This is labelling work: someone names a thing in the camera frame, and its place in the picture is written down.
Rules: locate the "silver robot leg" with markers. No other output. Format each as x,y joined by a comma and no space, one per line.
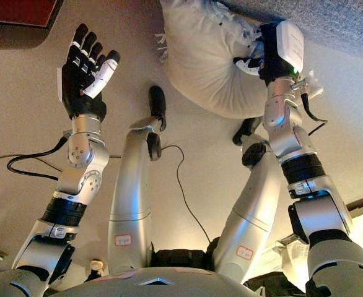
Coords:
249,216
129,191

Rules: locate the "silver right robot leg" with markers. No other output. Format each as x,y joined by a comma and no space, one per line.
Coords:
249,216

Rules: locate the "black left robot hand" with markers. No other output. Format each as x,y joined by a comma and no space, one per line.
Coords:
79,86

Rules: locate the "cream white pillow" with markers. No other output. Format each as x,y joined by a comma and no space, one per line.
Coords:
206,71

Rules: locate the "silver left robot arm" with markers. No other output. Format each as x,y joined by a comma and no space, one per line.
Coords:
79,154

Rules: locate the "grey robot torso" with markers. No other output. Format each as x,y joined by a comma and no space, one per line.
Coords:
156,284

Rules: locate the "black robot foot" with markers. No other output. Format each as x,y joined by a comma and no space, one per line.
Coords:
246,128
157,105

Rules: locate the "black right robot foot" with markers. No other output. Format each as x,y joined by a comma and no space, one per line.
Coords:
246,128

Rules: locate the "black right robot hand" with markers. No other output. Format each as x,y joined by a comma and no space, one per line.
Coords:
280,52

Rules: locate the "dark brown wooden cabinet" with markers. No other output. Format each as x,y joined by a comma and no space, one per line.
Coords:
14,12

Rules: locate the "grey fabric armchair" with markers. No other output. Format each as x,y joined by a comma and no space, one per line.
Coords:
339,18

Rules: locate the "black left robot foot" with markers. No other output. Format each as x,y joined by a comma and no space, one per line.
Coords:
157,105

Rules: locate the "silver left robot leg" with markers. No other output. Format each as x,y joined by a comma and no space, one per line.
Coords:
129,191

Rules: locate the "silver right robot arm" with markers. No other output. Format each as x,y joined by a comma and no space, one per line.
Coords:
321,216

